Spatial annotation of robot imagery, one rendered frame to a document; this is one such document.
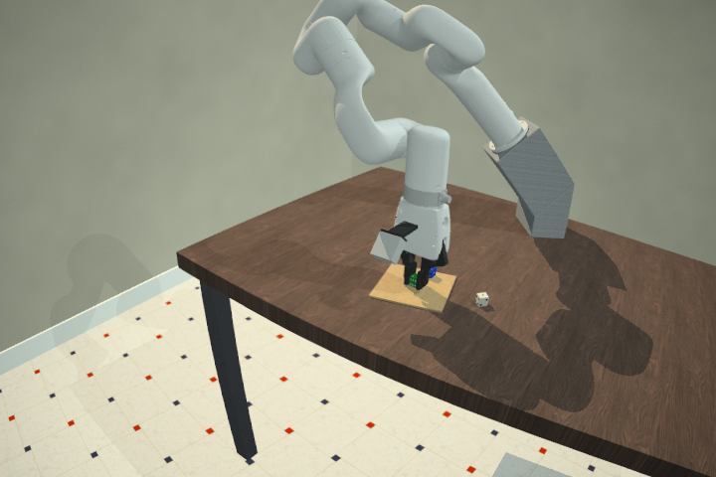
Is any white die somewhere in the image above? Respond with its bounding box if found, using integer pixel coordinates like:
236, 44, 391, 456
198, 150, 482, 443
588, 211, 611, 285
475, 292, 489, 307

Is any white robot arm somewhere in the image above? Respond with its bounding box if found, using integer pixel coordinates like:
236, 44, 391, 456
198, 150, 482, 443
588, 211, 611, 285
292, 0, 528, 265

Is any tan mat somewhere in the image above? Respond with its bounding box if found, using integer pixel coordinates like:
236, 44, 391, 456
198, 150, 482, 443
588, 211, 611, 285
369, 263, 456, 313

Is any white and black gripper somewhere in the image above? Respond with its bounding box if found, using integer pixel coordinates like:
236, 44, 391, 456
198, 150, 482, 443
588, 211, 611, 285
394, 197, 450, 290

